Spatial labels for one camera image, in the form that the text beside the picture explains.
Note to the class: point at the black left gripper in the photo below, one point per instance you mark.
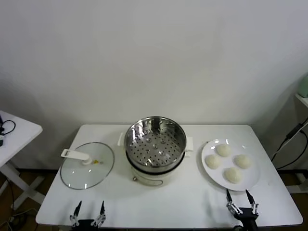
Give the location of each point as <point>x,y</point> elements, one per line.
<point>86,226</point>

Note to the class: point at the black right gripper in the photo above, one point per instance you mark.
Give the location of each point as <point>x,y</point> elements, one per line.
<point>249,221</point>

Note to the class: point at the white steamed baozi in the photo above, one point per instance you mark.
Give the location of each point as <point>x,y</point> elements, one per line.
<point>213,161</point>
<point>243,161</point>
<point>232,175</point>
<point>223,150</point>

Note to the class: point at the perforated steel steamer basket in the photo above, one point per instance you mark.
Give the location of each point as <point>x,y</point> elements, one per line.
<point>154,149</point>

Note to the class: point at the white round plate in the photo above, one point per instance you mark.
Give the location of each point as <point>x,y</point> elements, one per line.
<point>250,178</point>

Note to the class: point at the cream electric cooker pot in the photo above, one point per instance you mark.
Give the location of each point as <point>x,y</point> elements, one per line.
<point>149,178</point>

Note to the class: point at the white folding side table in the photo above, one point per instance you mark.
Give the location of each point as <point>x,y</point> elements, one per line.
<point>21,139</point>

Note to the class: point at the small dark device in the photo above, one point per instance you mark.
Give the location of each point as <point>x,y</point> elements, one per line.
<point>1,142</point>

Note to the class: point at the white shelf board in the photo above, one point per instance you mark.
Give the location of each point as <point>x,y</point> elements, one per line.
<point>302,99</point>

